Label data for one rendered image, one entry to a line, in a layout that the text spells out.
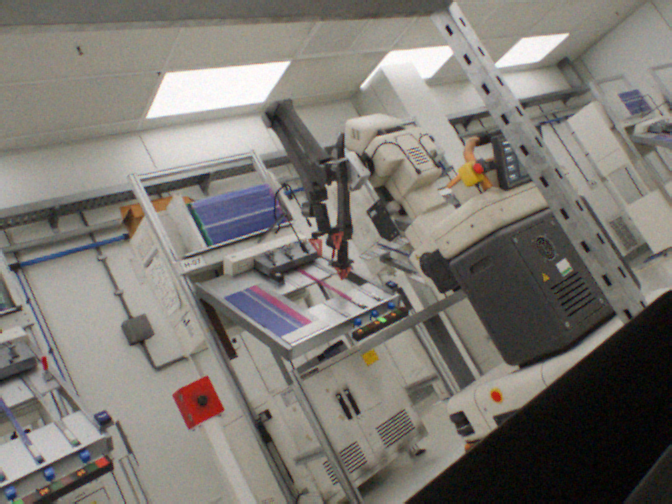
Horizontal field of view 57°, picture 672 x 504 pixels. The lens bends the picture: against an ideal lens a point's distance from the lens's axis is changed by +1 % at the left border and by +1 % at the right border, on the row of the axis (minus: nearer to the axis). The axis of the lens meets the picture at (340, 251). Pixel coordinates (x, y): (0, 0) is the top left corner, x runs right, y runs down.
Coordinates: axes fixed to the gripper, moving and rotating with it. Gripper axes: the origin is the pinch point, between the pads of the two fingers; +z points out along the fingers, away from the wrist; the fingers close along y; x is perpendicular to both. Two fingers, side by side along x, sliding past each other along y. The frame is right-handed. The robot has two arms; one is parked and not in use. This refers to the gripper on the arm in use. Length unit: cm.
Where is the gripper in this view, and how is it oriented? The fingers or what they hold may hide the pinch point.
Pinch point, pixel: (342, 278)
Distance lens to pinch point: 307.6
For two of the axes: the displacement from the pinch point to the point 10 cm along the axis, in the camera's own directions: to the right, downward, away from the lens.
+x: 6.9, 2.7, -6.8
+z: 0.0, 9.3, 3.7
